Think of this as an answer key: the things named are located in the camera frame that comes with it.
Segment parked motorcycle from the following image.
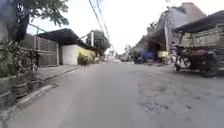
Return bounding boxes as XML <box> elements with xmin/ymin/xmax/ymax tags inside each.
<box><xmin>132</xmin><ymin>51</ymin><xmax>146</xmax><ymax>65</ymax></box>

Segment dark green tree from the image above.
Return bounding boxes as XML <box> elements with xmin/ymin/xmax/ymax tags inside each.
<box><xmin>85</xmin><ymin>29</ymin><xmax>111</xmax><ymax>56</ymax></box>

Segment green bush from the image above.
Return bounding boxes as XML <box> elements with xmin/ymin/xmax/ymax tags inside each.
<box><xmin>77</xmin><ymin>52</ymin><xmax>93</xmax><ymax>66</ymax></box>

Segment grey asphalt road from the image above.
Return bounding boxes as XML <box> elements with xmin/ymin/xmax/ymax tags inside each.
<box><xmin>0</xmin><ymin>60</ymin><xmax>224</xmax><ymax>128</ymax></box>

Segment concrete utility pole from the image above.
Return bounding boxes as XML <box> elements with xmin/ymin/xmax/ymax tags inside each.
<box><xmin>90</xmin><ymin>30</ymin><xmax>95</xmax><ymax>48</ymax></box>

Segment white and yellow building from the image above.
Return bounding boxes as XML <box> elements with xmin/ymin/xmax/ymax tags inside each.
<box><xmin>37</xmin><ymin>28</ymin><xmax>100</xmax><ymax>66</ymax></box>

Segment row of buildings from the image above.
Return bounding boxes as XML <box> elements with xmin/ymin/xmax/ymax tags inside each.
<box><xmin>131</xmin><ymin>2</ymin><xmax>208</xmax><ymax>63</ymax></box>

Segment corrugated metal fence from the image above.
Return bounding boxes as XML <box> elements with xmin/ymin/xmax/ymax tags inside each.
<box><xmin>19</xmin><ymin>33</ymin><xmax>60</xmax><ymax>68</ymax></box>

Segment concrete kerb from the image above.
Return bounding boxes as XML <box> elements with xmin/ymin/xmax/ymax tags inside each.
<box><xmin>0</xmin><ymin>65</ymin><xmax>88</xmax><ymax>121</ymax></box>

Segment motor tricycle with sidecar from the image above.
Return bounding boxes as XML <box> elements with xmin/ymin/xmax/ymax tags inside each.
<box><xmin>171</xmin><ymin>10</ymin><xmax>224</xmax><ymax>78</ymax></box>

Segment large leafy tree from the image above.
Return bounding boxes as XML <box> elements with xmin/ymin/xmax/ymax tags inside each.
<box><xmin>0</xmin><ymin>0</ymin><xmax>70</xmax><ymax>43</ymax></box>

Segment potted plants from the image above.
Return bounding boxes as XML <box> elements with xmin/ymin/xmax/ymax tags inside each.
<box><xmin>0</xmin><ymin>40</ymin><xmax>44</xmax><ymax>108</ymax></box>

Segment overhead wires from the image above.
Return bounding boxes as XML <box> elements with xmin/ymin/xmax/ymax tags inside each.
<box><xmin>88</xmin><ymin>0</ymin><xmax>116</xmax><ymax>51</ymax></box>

